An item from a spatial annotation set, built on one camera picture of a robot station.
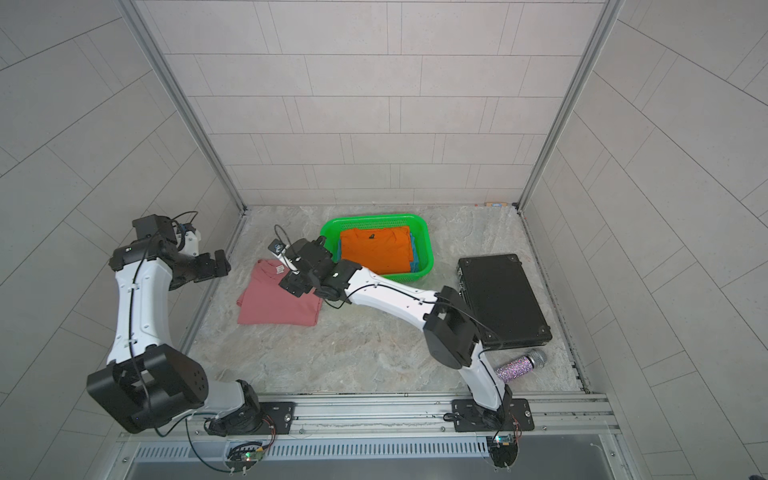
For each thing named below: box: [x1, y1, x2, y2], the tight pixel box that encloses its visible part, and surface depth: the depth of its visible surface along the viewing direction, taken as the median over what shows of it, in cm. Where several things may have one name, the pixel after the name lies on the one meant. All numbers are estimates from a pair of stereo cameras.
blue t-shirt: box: [410, 232, 419, 273], surface depth 101 cm
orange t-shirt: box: [340, 226, 413, 275], surface depth 104 cm
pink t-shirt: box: [237, 259, 323, 327], surface depth 91 cm
